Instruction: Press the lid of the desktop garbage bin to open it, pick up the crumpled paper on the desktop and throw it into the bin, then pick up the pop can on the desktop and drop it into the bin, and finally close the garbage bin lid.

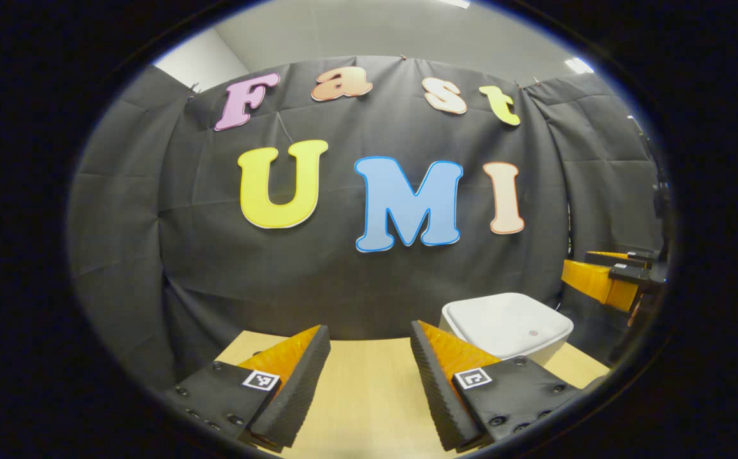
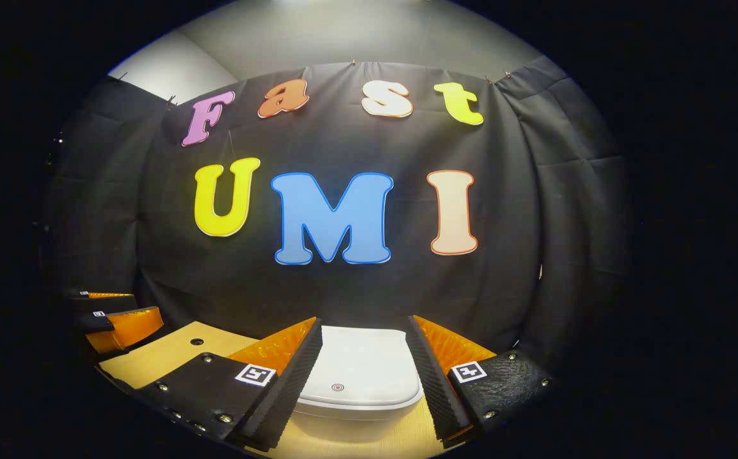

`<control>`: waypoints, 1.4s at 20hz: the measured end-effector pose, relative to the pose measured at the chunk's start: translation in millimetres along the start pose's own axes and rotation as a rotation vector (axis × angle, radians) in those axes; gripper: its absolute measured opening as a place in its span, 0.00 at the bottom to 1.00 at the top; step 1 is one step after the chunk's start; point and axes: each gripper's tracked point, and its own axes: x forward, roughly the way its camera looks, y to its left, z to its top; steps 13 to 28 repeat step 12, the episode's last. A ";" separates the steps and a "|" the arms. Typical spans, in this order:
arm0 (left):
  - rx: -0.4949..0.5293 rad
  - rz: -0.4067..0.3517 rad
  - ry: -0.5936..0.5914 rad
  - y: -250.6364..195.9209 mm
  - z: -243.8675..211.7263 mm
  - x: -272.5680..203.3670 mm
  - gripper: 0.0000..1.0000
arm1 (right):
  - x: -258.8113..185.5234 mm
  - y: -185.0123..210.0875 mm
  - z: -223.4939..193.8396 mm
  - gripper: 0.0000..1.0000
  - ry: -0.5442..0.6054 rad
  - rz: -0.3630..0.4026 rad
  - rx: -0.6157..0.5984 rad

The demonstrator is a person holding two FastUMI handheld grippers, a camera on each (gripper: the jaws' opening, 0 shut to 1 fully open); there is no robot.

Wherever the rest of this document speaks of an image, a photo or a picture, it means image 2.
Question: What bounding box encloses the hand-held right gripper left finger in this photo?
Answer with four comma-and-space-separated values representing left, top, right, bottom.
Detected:
114, 317, 323, 452

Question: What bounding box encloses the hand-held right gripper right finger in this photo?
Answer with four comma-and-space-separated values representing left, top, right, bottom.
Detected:
405, 315, 554, 447

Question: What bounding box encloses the white desktop garbage bin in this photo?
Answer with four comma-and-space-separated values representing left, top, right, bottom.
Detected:
291, 325, 425, 444

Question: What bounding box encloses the wooden desktop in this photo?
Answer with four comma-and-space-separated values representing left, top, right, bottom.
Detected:
98, 321, 446, 459

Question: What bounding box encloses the black backdrop cloth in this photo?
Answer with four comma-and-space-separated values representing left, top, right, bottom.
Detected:
41, 56, 631, 383

